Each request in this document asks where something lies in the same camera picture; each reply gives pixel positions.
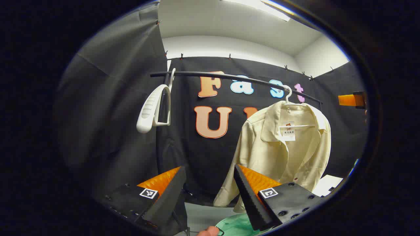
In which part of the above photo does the black clothes rack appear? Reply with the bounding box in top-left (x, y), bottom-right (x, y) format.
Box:
top-left (150, 70), bottom-right (324, 177)

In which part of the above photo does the green laundry hamper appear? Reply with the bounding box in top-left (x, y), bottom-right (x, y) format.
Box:
top-left (215, 213), bottom-right (273, 236)

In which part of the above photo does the ceiling light panel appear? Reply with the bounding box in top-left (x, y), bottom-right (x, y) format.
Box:
top-left (220, 0), bottom-right (296, 22)

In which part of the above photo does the white box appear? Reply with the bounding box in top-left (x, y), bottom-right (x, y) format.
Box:
top-left (312, 175), bottom-right (344, 197)

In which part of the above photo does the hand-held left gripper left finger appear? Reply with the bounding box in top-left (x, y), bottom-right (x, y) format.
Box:
top-left (98, 166), bottom-right (189, 236)

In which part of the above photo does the cream collared shirt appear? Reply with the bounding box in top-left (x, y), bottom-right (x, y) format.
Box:
top-left (213, 101), bottom-right (332, 213)

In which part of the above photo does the white plastic hanger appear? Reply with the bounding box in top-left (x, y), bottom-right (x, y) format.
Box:
top-left (136, 68), bottom-right (176, 134)
top-left (279, 85), bottom-right (317, 129)

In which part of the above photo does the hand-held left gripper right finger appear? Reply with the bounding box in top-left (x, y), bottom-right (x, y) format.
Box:
top-left (234, 164), bottom-right (324, 231)

